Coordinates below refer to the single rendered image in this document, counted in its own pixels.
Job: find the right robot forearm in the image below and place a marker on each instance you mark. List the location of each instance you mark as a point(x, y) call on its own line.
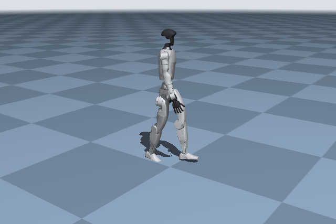
point(169, 86)

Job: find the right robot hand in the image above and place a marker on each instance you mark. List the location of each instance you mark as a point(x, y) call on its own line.
point(176, 104)

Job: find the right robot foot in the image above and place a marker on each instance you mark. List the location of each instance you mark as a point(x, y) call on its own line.
point(152, 157)

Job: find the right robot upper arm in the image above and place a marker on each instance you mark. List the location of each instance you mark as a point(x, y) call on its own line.
point(164, 57)

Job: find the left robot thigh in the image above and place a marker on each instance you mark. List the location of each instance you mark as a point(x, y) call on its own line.
point(179, 124)

